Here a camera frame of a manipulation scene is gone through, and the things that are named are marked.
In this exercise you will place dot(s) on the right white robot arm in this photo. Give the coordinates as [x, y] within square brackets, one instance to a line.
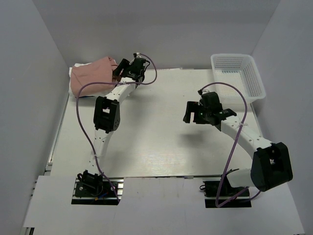
[271, 165]

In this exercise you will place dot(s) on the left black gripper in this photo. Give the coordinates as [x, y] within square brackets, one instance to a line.
[123, 64]

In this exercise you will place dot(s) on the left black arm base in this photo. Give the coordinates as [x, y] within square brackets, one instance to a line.
[93, 189]

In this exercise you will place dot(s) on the white plastic mesh basket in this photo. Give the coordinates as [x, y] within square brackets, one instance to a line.
[240, 71]

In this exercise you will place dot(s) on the pink printed t-shirt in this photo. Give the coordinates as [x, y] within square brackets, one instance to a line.
[98, 71]

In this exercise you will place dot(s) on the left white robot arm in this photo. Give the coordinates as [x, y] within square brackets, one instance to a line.
[107, 109]

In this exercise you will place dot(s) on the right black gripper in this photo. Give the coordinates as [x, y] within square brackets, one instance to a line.
[194, 107]

